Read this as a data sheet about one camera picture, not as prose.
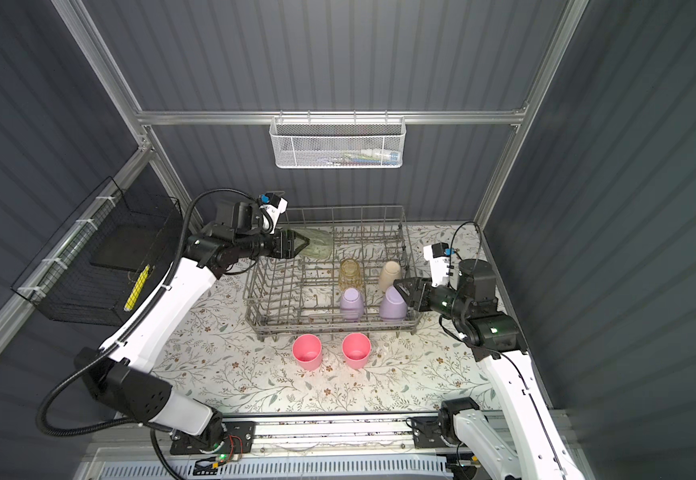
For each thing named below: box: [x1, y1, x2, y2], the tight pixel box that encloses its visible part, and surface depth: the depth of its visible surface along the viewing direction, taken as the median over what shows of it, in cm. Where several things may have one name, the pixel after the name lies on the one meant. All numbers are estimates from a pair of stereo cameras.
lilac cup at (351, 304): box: [340, 287, 364, 321], surface depth 86 cm
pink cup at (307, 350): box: [292, 334, 323, 371], surface depth 88 cm
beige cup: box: [380, 261, 401, 292], surface depth 93 cm
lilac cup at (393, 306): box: [380, 285, 407, 321], surface depth 83 cm
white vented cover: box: [101, 457, 463, 480], surface depth 72 cm
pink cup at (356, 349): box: [341, 332, 373, 370], surface depth 88 cm
